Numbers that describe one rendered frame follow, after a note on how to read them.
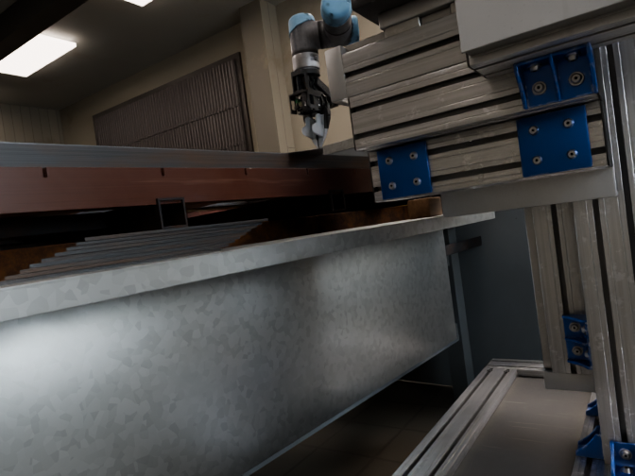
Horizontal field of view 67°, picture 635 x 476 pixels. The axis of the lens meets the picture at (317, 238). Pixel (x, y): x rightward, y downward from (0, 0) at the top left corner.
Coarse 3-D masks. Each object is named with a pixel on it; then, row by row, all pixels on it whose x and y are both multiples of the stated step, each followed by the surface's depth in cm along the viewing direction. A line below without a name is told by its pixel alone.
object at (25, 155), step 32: (0, 160) 65; (32, 160) 68; (64, 160) 71; (96, 160) 75; (128, 160) 79; (160, 160) 83; (192, 160) 89; (224, 160) 94; (256, 160) 101; (288, 160) 108; (320, 160) 117; (352, 160) 127
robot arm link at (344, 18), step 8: (328, 0) 116; (336, 0) 116; (344, 0) 116; (320, 8) 120; (328, 8) 116; (336, 8) 116; (344, 8) 116; (328, 16) 117; (336, 16) 116; (344, 16) 117; (328, 24) 121; (336, 24) 120; (344, 24) 121; (328, 32) 127; (336, 32) 125; (344, 32) 126
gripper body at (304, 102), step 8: (296, 72) 131; (304, 72) 131; (312, 72) 132; (296, 80) 133; (304, 80) 131; (312, 80) 134; (296, 88) 133; (304, 88) 133; (312, 88) 134; (296, 96) 134; (304, 96) 130; (312, 96) 131; (320, 96) 133; (304, 104) 131; (312, 104) 130; (320, 104) 134; (296, 112) 135; (304, 112) 135; (312, 112) 136
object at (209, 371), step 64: (320, 256) 101; (384, 256) 119; (64, 320) 61; (128, 320) 68; (192, 320) 76; (256, 320) 86; (320, 320) 99; (384, 320) 117; (448, 320) 142; (0, 384) 56; (64, 384) 61; (128, 384) 67; (192, 384) 75; (256, 384) 85; (320, 384) 97; (0, 448) 55; (64, 448) 60; (128, 448) 66; (192, 448) 74; (256, 448) 83
